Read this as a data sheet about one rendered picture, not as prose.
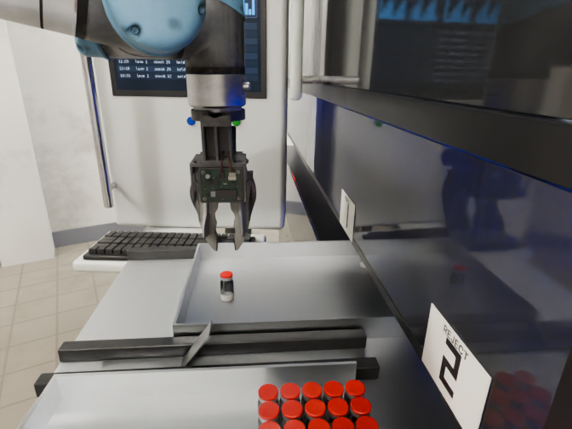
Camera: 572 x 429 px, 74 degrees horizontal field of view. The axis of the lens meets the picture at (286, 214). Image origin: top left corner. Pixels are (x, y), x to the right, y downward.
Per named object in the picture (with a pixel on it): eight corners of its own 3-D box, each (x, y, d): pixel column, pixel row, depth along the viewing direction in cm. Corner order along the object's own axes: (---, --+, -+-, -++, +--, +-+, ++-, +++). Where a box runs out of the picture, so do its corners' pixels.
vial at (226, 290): (234, 294, 64) (233, 271, 62) (233, 301, 61) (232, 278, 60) (220, 294, 63) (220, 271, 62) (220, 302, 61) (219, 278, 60)
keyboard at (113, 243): (255, 240, 103) (255, 231, 102) (249, 265, 90) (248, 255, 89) (110, 237, 104) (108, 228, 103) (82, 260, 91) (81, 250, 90)
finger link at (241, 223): (233, 264, 55) (223, 203, 51) (235, 246, 60) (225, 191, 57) (254, 260, 55) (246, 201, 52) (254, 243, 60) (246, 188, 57)
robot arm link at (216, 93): (191, 74, 52) (250, 74, 53) (193, 108, 54) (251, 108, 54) (180, 74, 45) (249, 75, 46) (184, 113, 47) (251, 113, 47)
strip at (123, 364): (214, 357, 50) (212, 320, 48) (212, 374, 47) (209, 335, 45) (104, 362, 49) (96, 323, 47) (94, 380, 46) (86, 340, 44)
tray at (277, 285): (365, 254, 79) (367, 239, 77) (416, 336, 54) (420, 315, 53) (199, 259, 76) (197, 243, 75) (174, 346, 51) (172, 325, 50)
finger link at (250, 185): (229, 222, 57) (219, 166, 54) (229, 218, 59) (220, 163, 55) (260, 218, 57) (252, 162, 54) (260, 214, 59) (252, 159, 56)
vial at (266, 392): (277, 414, 41) (278, 382, 40) (279, 432, 39) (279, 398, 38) (257, 416, 41) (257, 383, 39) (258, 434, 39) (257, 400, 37)
